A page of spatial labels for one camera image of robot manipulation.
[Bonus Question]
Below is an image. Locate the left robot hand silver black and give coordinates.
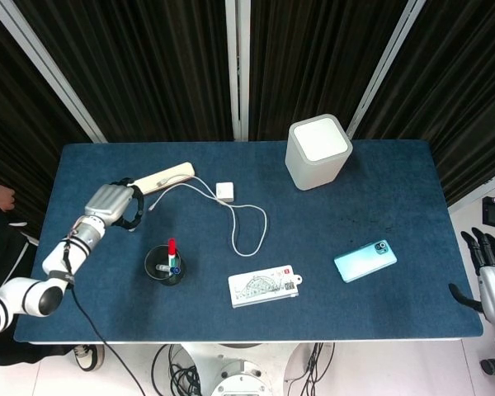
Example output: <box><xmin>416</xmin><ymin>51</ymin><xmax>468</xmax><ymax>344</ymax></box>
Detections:
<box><xmin>83</xmin><ymin>177</ymin><xmax>145</xmax><ymax>233</ymax></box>

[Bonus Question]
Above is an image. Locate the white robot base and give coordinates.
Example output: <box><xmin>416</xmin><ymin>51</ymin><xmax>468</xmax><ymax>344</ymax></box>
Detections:
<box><xmin>177</xmin><ymin>342</ymin><xmax>302</xmax><ymax>396</ymax></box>

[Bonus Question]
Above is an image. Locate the black round pen holder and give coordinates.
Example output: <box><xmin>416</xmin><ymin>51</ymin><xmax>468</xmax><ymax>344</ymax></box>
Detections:
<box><xmin>144</xmin><ymin>244</ymin><xmax>187</xmax><ymax>286</ymax></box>

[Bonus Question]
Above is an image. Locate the cream power strip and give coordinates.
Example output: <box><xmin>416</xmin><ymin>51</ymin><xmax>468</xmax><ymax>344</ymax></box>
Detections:
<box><xmin>132</xmin><ymin>162</ymin><xmax>196</xmax><ymax>197</ymax></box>

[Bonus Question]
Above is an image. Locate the person in black clothes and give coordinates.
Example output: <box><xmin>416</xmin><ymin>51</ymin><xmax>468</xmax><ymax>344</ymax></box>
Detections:
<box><xmin>0</xmin><ymin>177</ymin><xmax>78</xmax><ymax>367</ymax></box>

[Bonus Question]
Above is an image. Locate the white square charger adapter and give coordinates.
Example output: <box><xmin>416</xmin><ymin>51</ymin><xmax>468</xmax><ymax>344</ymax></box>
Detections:
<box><xmin>215</xmin><ymin>181</ymin><xmax>235</xmax><ymax>204</ymax></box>

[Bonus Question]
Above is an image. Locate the black pleated curtain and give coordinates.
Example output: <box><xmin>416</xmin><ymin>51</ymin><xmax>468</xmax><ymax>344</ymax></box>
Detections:
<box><xmin>14</xmin><ymin>0</ymin><xmax>236</xmax><ymax>144</ymax></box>
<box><xmin>247</xmin><ymin>0</ymin><xmax>409</xmax><ymax>142</ymax></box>
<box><xmin>354</xmin><ymin>0</ymin><xmax>495</xmax><ymax>205</ymax></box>
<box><xmin>0</xmin><ymin>0</ymin><xmax>95</xmax><ymax>240</ymax></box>

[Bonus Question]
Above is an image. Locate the teal smartphone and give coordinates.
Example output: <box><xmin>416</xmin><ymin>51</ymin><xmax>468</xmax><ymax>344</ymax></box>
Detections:
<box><xmin>333</xmin><ymin>238</ymin><xmax>398</xmax><ymax>284</ymax></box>

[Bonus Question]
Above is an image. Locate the white black sneaker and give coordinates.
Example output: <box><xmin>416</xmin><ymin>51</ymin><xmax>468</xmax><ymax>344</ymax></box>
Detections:
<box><xmin>72</xmin><ymin>343</ymin><xmax>106</xmax><ymax>373</ymax></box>

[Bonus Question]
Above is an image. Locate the blue felt table mat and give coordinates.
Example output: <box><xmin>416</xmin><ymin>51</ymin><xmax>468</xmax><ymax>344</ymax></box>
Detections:
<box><xmin>12</xmin><ymin>139</ymin><xmax>484</xmax><ymax>343</ymax></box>

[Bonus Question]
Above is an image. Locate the white printed flat box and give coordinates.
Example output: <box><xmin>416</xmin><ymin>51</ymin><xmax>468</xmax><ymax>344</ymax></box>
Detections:
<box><xmin>228</xmin><ymin>264</ymin><xmax>304</xmax><ymax>309</ymax></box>

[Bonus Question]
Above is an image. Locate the white square trash bin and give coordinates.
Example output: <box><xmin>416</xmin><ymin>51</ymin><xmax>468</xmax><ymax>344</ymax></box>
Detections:
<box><xmin>285</xmin><ymin>114</ymin><xmax>353</xmax><ymax>191</ymax></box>

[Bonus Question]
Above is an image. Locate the grey metal frame post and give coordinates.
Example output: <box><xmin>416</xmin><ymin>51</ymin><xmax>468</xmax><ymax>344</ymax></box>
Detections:
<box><xmin>447</xmin><ymin>167</ymin><xmax>495</xmax><ymax>215</ymax></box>
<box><xmin>224</xmin><ymin>0</ymin><xmax>252</xmax><ymax>142</ymax></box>
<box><xmin>346</xmin><ymin>0</ymin><xmax>427</xmax><ymax>139</ymax></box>
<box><xmin>0</xmin><ymin>0</ymin><xmax>108</xmax><ymax>144</ymax></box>

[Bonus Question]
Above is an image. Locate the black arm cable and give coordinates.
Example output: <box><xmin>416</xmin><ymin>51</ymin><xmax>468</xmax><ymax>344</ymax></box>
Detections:
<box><xmin>61</xmin><ymin>237</ymin><xmax>148</xmax><ymax>396</ymax></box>

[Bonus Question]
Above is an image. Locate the white charging cable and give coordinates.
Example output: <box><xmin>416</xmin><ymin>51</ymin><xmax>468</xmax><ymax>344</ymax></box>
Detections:
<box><xmin>147</xmin><ymin>175</ymin><xmax>268</xmax><ymax>257</ymax></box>

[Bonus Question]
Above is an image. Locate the black floor cable bundle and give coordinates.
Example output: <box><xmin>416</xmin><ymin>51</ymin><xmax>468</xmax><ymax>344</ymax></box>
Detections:
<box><xmin>151</xmin><ymin>342</ymin><xmax>205</xmax><ymax>396</ymax></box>
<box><xmin>283</xmin><ymin>342</ymin><xmax>336</xmax><ymax>385</ymax></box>

